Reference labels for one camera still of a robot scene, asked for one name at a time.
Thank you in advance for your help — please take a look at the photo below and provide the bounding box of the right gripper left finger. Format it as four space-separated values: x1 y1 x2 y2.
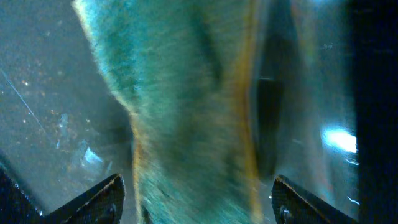
1 169 126 224

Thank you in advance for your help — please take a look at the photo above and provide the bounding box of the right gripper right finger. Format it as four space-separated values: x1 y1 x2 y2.
271 175 358 224

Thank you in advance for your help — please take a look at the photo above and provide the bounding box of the green yellow sponge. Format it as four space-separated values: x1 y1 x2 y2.
72 0 264 223

